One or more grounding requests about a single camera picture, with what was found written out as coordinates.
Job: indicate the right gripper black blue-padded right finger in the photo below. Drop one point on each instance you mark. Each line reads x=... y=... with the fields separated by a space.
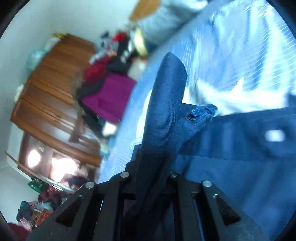
x=203 y=212

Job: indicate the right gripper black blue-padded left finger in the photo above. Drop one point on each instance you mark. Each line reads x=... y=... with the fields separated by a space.
x=95 y=212

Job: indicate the dark navy garment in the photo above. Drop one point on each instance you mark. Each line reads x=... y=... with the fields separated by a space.
x=249 y=156

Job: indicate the clothes pile beside bed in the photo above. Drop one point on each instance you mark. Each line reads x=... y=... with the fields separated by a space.
x=122 y=54

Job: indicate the magenta cloth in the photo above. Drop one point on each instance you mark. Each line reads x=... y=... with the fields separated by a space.
x=110 y=101

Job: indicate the brown wooden wardrobe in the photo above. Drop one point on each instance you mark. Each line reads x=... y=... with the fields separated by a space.
x=45 y=109

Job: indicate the blue grid star bedsheet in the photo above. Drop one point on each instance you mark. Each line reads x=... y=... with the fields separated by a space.
x=239 y=56

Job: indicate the grey quilted duvet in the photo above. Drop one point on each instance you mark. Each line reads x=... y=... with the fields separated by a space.
x=167 y=18

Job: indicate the wooden headboard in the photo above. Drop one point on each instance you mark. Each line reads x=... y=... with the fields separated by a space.
x=143 y=9

